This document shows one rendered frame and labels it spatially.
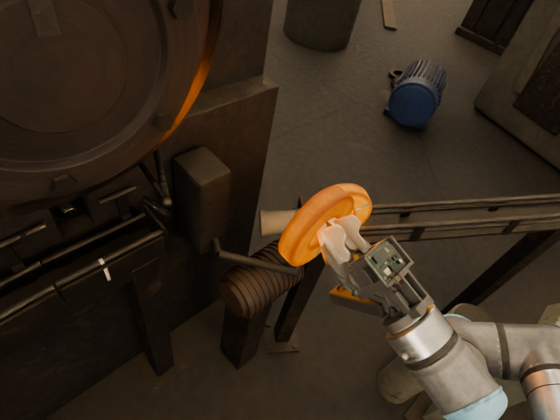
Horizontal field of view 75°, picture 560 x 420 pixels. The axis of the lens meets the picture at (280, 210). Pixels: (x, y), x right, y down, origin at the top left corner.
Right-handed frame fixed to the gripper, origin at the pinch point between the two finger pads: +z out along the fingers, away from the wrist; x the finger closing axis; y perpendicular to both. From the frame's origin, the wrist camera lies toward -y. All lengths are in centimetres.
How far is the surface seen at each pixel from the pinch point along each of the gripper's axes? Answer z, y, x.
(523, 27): 34, -32, -249
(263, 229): 7.2, -19.4, -1.4
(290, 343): -23, -80, -17
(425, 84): 39, -63, -174
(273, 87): 30.8, -6.2, -17.2
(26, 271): 23, -22, 39
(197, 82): 25.1, 9.3, 9.7
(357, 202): -0.3, -9.3, -18.3
